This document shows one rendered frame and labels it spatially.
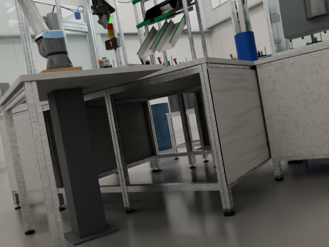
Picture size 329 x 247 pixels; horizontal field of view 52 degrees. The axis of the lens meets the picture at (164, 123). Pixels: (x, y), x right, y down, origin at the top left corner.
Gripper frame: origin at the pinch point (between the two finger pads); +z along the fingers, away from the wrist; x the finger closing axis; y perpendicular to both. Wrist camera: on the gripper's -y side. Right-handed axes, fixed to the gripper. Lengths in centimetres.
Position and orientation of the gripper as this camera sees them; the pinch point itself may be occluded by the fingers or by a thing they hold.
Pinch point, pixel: (106, 27)
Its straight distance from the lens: 234.0
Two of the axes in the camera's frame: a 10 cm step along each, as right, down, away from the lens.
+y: -5.6, 1.2, -8.2
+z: 1.8, 9.8, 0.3
